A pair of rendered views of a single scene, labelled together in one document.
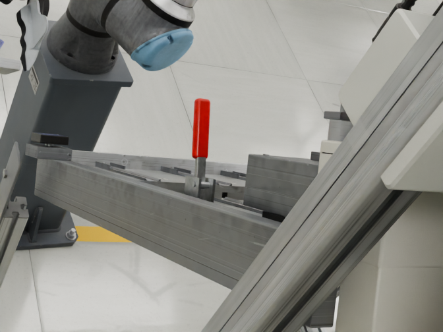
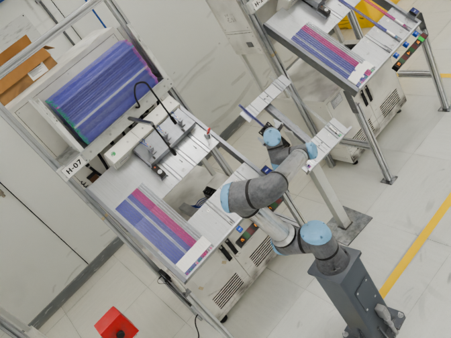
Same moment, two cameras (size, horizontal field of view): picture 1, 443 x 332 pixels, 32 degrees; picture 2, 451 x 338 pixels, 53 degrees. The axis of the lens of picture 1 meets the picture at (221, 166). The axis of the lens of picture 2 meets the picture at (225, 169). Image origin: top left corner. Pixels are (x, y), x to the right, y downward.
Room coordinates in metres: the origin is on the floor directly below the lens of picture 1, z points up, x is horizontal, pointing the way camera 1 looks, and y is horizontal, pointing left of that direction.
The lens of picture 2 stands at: (2.71, 0.68, 2.10)
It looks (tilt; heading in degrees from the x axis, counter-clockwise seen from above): 30 degrees down; 198
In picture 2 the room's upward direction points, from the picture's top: 35 degrees counter-clockwise
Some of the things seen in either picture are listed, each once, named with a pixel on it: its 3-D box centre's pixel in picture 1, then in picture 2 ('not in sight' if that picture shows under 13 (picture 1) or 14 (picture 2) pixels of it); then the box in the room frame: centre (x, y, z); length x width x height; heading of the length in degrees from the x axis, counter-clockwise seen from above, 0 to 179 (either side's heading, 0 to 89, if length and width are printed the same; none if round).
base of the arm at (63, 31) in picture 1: (88, 32); (329, 255); (1.30, 0.38, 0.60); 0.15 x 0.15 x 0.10
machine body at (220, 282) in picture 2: not in sight; (207, 241); (0.53, -0.43, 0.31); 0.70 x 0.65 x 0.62; 129
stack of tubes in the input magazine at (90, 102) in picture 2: not in sight; (104, 90); (0.58, -0.31, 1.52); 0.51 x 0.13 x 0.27; 129
